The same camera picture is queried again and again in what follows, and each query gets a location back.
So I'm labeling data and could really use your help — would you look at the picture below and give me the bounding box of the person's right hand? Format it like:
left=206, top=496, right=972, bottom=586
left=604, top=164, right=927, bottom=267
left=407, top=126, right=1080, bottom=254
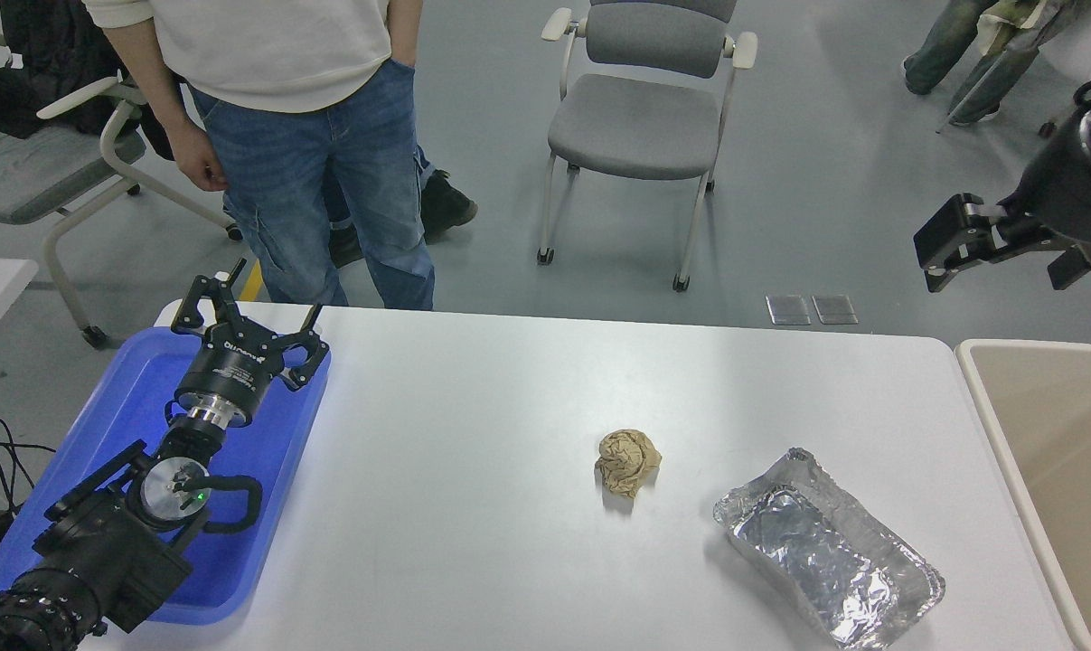
left=167, top=122, right=230, bottom=193

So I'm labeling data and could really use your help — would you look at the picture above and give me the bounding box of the large pale bin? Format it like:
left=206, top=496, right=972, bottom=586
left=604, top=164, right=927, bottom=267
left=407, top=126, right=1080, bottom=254
left=955, top=339, right=1091, bottom=651

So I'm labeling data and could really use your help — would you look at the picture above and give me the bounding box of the blue plastic tray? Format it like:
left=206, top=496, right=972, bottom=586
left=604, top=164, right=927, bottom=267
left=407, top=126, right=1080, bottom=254
left=0, top=325, right=333, bottom=627

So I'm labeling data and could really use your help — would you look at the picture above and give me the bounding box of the grey chair with white armrests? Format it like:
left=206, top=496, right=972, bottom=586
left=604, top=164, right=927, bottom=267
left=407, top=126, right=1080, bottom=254
left=538, top=0, right=759, bottom=293

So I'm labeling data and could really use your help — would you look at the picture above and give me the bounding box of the crumpled tan paper ball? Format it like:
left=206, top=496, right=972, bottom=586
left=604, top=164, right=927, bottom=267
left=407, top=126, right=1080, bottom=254
left=595, top=429, right=663, bottom=498

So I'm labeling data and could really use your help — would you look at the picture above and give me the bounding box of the metal floor plate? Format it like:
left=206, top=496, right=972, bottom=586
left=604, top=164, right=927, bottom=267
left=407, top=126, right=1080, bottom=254
left=766, top=294, right=812, bottom=326
left=812, top=294, right=860, bottom=326

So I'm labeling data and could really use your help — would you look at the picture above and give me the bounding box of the grey chair with white frame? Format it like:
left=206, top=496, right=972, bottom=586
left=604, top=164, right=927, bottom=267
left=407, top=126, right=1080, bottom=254
left=0, top=27, right=244, bottom=350

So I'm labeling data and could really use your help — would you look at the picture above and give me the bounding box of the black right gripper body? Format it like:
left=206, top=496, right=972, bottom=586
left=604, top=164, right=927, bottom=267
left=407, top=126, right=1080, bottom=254
left=1006, top=136, right=1091, bottom=245

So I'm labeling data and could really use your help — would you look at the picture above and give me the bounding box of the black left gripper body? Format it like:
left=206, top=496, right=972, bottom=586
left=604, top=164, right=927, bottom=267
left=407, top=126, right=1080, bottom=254
left=174, top=327, right=286, bottom=428

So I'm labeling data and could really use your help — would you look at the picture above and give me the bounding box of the silver foil tray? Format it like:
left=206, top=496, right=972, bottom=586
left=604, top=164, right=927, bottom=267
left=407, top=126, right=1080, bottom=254
left=713, top=448, right=946, bottom=650

